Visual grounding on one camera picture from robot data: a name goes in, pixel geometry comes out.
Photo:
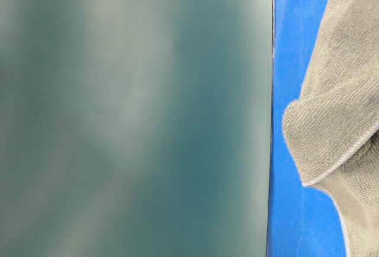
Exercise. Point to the large grey towel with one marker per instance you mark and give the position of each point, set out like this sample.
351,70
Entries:
331,130

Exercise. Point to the blue table cloth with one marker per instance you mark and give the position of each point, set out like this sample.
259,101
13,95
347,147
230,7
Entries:
302,221

